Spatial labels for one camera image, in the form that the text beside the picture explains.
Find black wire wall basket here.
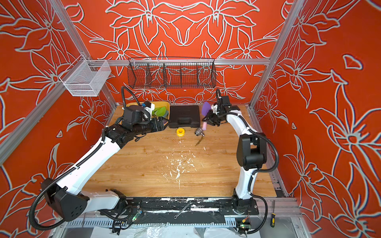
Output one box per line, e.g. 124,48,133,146
127,57,217,89

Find purple shovel pink handle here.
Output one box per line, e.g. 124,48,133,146
201,102,211,131

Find grey cable duct strip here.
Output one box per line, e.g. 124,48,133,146
66,217,237,228

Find clear mesh wall basket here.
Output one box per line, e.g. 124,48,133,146
60,59,111,97

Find black plastic tool case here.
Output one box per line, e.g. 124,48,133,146
168,105,200,129

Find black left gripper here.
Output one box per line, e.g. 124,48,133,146
134,116,172,136

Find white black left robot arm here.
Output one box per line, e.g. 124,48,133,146
28,101,166,231

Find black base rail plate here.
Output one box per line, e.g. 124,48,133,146
110,197,259,215

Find wrench on base rail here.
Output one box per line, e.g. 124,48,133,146
174,201,193,220

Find yellow tape roll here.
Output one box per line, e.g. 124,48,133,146
176,128,185,137

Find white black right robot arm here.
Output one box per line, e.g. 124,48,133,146
202,89,279,210

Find yellow storage box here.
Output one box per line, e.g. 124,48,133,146
126,101,171,123

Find green shovel wooden handle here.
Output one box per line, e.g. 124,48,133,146
152,107,168,117

